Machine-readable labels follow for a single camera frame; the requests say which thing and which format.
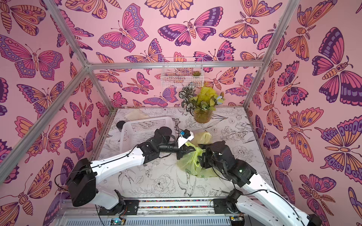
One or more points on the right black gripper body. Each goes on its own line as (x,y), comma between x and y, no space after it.
(205,157)

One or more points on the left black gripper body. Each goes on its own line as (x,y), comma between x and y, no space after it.
(172,147)

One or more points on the yellow-green plastic bag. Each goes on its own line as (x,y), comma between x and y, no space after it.
(190,164)

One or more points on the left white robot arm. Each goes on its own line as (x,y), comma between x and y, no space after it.
(84,181)

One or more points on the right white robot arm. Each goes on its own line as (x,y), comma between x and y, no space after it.
(252,195)

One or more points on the white perforated plastic basket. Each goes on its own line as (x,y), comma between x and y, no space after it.
(136,132)

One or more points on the beige cloth pad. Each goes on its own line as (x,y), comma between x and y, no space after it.
(136,114)

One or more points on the small black round jar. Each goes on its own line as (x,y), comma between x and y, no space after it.
(119,125)

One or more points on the potted plant with yellow-green leaves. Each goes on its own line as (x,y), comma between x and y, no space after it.
(202,105)

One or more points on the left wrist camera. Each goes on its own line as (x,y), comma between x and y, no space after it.
(184,137)

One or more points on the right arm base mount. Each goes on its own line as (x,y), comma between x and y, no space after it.
(227,205)

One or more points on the aluminium front rail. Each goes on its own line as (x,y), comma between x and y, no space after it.
(202,211)

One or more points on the white wire wall basket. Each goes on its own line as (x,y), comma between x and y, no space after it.
(177,71)

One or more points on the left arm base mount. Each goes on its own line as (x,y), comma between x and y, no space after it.
(124,207)

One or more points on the small plant in wire basket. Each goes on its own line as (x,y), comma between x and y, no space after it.
(196,73)

